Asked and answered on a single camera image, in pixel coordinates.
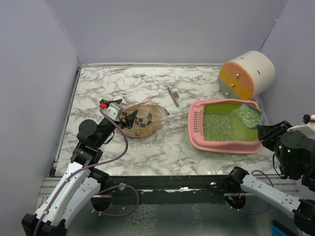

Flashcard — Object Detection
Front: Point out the cat litter bag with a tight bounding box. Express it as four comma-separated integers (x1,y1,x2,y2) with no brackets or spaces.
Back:
120,100,169,138

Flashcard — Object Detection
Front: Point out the grey metal litter scoop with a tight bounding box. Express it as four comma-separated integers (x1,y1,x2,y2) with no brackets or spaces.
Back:
232,103,264,129

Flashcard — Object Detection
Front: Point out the metal bag sealing clip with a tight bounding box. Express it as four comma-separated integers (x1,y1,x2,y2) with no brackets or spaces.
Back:
167,87,180,108

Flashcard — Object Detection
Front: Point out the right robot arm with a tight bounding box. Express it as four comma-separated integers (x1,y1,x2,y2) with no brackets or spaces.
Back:
225,116,315,236

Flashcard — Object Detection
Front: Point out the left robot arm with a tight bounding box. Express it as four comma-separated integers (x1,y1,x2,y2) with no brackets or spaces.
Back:
22,99,138,236

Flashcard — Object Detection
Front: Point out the pink litter box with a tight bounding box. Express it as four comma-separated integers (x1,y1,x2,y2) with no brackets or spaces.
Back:
188,99,262,154

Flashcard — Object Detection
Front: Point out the cylindrical drawer cabinet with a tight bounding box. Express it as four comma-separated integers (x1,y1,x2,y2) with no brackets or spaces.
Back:
218,51,276,100

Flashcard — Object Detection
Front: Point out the black base bar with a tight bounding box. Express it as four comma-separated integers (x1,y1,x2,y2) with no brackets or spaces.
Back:
92,175,244,206

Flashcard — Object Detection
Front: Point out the blue object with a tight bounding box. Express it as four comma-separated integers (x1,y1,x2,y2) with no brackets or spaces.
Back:
271,220,297,236

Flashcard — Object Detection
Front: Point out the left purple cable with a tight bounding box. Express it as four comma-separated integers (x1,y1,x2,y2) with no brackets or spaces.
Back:
32,109,140,236

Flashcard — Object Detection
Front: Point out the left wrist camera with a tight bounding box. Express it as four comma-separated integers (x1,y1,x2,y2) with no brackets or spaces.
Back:
99,102,123,121

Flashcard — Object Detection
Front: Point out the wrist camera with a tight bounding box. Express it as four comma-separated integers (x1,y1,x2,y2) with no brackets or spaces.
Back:
287,114,315,139
99,102,123,121

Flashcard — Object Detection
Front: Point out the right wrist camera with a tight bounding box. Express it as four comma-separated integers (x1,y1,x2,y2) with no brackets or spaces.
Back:
287,114,315,139

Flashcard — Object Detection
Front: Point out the aluminium frame rail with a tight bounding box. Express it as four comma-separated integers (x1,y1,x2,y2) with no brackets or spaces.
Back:
39,174,299,197

